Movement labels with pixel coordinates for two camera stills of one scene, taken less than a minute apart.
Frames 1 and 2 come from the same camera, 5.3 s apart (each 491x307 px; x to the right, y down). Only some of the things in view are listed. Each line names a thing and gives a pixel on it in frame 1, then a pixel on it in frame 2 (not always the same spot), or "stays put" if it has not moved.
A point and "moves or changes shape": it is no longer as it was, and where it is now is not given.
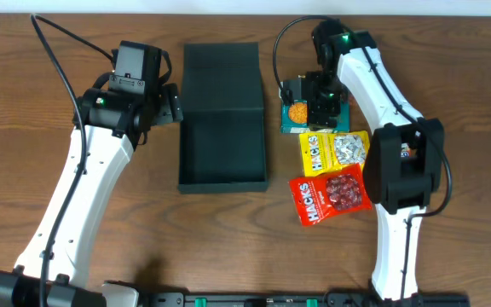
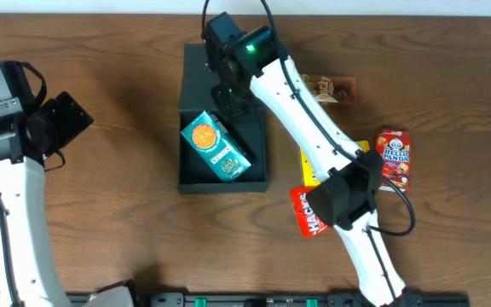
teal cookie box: x=294 y=117 moves or changes shape
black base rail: x=297 y=298 stays put
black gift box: x=222 y=146 stays put
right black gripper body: x=326 y=93 to x=234 y=102
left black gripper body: x=163 y=107 to x=55 y=125
